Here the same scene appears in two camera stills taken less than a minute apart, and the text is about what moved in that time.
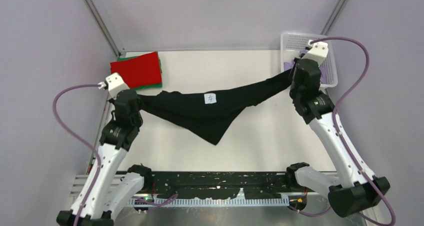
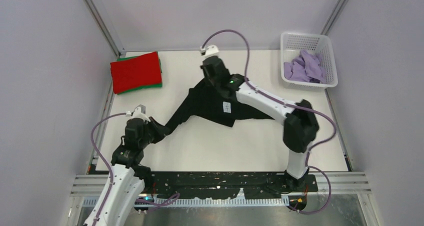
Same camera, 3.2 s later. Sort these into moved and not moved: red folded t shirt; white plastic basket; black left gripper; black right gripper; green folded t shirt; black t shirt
Moved: black left gripper; black right gripper; black t shirt
Not moved: green folded t shirt; red folded t shirt; white plastic basket
